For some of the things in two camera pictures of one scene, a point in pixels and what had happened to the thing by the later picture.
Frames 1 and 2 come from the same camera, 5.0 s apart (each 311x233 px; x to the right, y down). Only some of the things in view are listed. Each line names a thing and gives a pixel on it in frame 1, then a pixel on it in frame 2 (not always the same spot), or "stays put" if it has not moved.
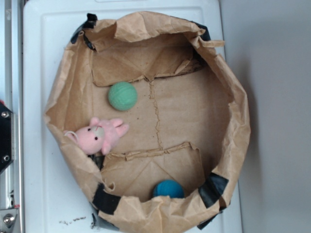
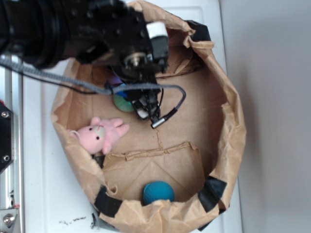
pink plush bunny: x=99 y=136 stays put
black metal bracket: x=7 y=138 stays put
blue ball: x=168 y=187 → x=156 y=191
